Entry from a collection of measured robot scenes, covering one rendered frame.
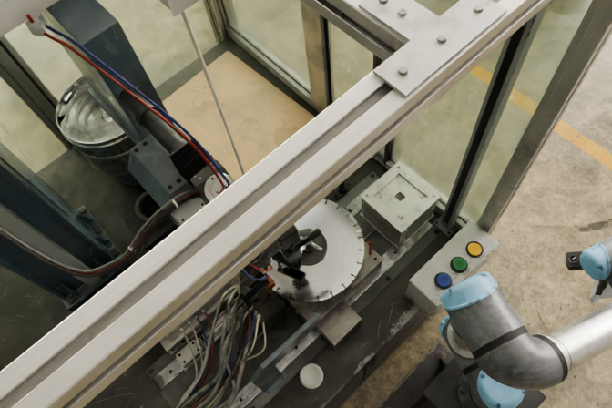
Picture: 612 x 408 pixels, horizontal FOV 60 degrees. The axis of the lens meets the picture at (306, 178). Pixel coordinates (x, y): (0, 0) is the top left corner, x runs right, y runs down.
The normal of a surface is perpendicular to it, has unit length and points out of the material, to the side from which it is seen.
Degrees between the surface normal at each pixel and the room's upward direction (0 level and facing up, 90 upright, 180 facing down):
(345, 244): 0
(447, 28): 0
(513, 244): 0
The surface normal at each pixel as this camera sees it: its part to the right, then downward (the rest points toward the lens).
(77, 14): -0.08, -0.48
